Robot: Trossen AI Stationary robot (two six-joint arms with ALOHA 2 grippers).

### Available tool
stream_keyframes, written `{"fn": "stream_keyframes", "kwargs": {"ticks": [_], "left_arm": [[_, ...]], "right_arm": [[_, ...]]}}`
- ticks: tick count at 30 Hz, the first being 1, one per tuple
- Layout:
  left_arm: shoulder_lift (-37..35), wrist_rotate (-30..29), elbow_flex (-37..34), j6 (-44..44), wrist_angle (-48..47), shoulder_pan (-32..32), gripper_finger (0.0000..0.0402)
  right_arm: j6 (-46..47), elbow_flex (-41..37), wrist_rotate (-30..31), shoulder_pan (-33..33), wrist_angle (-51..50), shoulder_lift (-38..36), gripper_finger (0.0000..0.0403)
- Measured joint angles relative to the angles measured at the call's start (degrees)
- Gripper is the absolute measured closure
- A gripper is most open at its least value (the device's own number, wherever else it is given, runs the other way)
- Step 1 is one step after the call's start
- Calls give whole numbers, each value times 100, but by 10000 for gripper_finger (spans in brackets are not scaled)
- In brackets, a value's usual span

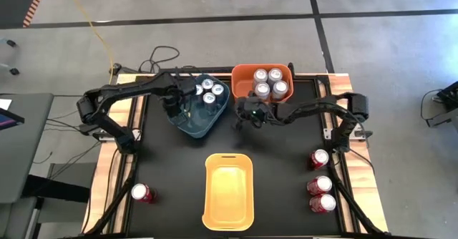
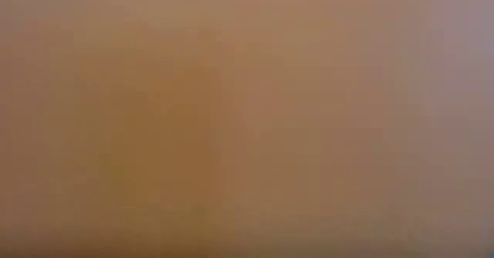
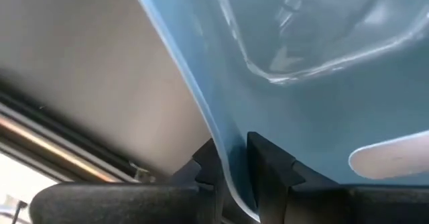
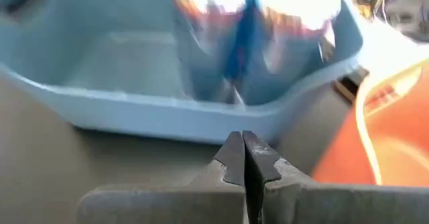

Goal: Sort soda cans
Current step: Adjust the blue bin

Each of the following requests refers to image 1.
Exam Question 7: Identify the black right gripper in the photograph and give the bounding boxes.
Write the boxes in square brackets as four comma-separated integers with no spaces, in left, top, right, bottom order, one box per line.
[234,94,276,131]

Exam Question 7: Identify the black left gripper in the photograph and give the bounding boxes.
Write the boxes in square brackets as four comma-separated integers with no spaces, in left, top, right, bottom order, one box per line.
[162,85,187,123]

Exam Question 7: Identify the dark blue plastic bin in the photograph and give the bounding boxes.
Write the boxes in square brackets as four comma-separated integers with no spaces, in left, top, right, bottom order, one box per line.
[166,73,230,140]

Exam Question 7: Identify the orange plastic bin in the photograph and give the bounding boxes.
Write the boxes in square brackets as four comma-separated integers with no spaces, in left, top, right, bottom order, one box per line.
[230,64,295,104]

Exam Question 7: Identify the yellow plastic bin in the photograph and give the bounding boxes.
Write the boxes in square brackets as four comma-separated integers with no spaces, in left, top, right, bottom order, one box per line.
[201,152,255,232]

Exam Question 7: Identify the red soda can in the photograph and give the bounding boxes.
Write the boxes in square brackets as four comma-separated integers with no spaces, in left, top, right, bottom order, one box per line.
[308,148,330,171]
[306,175,333,196]
[130,182,158,204]
[308,193,337,214]

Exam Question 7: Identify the black desk base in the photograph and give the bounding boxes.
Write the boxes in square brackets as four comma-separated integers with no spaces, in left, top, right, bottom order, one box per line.
[21,174,91,203]

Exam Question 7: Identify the grey desk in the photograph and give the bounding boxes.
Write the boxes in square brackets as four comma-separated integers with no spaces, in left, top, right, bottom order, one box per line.
[0,92,54,204]

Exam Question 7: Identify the dark tablet screen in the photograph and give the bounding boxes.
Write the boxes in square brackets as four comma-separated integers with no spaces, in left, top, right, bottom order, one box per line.
[0,107,25,131]

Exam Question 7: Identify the chair base with casters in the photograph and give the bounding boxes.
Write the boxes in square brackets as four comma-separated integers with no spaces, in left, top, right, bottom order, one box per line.
[0,36,21,77]

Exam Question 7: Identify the black mat orange-striped edge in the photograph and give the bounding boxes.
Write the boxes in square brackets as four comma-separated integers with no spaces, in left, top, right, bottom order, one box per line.
[0,0,49,29]

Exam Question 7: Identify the black equipment stand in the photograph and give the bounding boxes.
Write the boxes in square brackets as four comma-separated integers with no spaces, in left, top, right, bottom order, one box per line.
[427,80,458,128]

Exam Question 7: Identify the looped black floor cable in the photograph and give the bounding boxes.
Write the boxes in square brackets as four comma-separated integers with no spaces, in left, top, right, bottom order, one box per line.
[137,45,181,74]

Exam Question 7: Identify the yellow floor cable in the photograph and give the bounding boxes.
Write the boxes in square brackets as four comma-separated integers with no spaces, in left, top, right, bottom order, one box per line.
[59,0,115,89]

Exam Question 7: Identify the black equipment cable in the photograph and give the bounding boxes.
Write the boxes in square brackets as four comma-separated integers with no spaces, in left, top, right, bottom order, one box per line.
[420,88,444,122]

